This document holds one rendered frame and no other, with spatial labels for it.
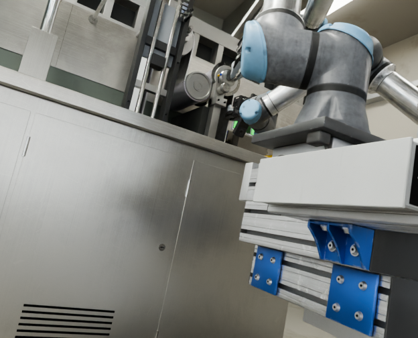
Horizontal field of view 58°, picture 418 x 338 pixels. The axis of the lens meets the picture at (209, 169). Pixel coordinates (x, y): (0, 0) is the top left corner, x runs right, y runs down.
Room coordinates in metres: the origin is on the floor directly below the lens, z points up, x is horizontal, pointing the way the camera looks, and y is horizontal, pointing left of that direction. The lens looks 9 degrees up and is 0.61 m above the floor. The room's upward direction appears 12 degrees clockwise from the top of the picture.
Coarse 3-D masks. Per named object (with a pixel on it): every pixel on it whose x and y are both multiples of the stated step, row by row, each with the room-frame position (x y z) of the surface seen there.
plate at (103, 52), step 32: (0, 0) 1.41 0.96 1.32; (32, 0) 1.46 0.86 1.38; (64, 0) 1.51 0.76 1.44; (0, 32) 1.42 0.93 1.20; (64, 32) 1.53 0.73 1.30; (96, 32) 1.59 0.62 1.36; (128, 32) 1.65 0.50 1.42; (64, 64) 1.55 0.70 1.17; (96, 64) 1.61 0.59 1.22; (128, 64) 1.67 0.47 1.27; (192, 64) 1.82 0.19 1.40
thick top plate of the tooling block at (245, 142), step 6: (234, 138) 1.59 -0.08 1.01; (240, 138) 1.56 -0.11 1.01; (246, 138) 1.58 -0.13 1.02; (234, 144) 1.58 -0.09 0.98; (240, 144) 1.57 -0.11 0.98; (246, 144) 1.58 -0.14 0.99; (252, 144) 1.59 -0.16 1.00; (252, 150) 1.60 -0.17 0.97; (258, 150) 1.61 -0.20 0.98; (264, 150) 1.63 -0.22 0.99
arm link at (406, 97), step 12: (384, 60) 1.12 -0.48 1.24; (372, 72) 1.13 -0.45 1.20; (384, 72) 1.12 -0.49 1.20; (396, 72) 1.12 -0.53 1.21; (372, 84) 1.14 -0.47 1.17; (384, 84) 1.13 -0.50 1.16; (396, 84) 1.10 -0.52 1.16; (408, 84) 1.09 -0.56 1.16; (384, 96) 1.15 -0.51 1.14; (396, 96) 1.11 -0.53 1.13; (408, 96) 1.09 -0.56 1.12; (396, 108) 1.14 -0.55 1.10; (408, 108) 1.10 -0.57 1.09
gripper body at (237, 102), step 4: (240, 96) 1.46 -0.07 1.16; (244, 96) 1.47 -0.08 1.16; (252, 96) 1.42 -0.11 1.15; (236, 100) 1.50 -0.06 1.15; (240, 100) 1.46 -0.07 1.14; (244, 100) 1.47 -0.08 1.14; (236, 104) 1.49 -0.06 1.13; (240, 104) 1.46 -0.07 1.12; (236, 108) 1.47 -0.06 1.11; (236, 112) 1.47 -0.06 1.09; (236, 116) 1.50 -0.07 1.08
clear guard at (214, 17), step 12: (168, 0) 1.74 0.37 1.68; (204, 0) 1.75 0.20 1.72; (216, 0) 1.75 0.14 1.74; (228, 0) 1.76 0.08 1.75; (240, 0) 1.76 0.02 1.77; (252, 0) 1.76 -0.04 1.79; (192, 12) 1.80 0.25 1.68; (204, 12) 1.81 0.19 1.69; (216, 12) 1.81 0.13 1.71; (228, 12) 1.81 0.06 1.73; (240, 12) 1.82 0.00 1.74; (216, 24) 1.87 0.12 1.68; (228, 24) 1.88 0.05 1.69
